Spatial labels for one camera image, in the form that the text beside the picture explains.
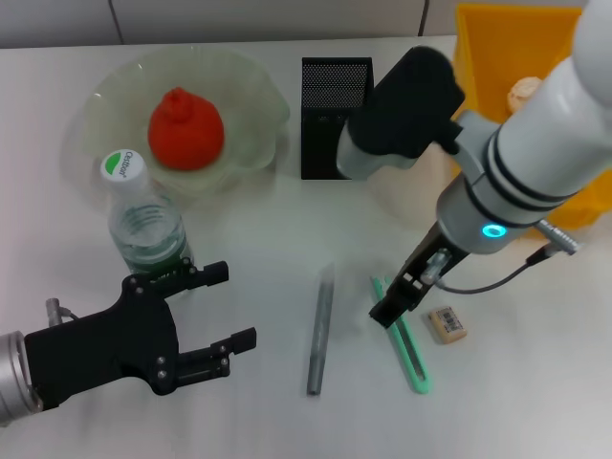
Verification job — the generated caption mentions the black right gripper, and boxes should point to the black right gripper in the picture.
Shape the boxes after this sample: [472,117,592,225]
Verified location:
[368,222,470,329]

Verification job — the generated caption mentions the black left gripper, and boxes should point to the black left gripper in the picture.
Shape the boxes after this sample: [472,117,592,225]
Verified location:
[23,257,258,413]

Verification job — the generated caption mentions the green utility knife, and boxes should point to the green utility knife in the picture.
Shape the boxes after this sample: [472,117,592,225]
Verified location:
[371,274,434,396]

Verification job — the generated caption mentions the beige eraser with barcode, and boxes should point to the beige eraser with barcode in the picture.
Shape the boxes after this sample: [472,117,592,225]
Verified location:
[426,307,470,344]

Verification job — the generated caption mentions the grey marker pen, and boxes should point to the grey marker pen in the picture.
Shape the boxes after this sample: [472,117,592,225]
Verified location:
[306,261,336,397]

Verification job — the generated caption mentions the clear green-label water bottle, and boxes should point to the clear green-label water bottle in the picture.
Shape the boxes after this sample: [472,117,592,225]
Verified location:
[99,150,197,300]

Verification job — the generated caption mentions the orange fruit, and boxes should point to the orange fruit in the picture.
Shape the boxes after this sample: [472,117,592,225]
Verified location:
[146,86,226,172]

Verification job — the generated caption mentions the white paper ball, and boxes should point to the white paper ball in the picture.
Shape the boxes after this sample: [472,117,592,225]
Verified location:
[506,76,545,114]

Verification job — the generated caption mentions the clear wavy glass fruit plate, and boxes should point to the clear wavy glass fruit plate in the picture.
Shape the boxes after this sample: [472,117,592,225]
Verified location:
[64,45,292,209]

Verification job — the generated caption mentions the black mesh pen holder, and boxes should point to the black mesh pen holder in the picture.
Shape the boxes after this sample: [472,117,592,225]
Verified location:
[300,56,376,181]

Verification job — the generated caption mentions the yellow plastic bin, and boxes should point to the yellow plastic bin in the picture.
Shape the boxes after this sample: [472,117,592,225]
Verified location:
[453,3,612,230]

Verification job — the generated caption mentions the right arm cable with plug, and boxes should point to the right arm cable with plug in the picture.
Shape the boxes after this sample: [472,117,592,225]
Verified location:
[420,218,583,292]

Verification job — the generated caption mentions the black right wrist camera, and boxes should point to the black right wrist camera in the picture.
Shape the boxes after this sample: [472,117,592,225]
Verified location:
[336,46,466,182]

